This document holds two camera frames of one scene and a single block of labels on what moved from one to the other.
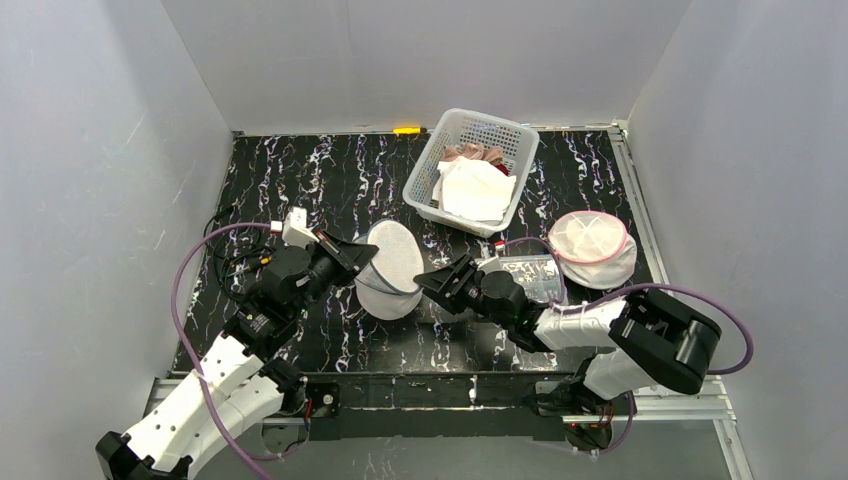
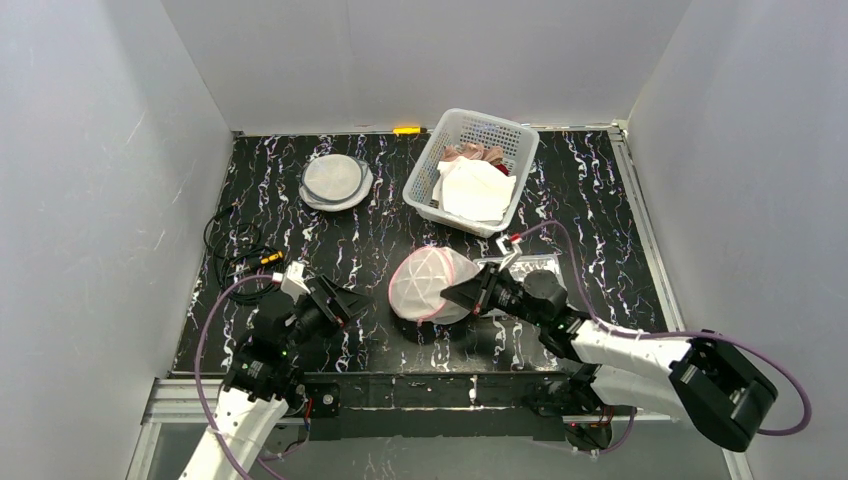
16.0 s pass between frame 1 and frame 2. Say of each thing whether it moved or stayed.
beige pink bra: stayed
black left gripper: moved
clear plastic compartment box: stayed
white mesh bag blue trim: moved
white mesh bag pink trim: moved
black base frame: stayed
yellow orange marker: stayed
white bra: stayed
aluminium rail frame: stayed
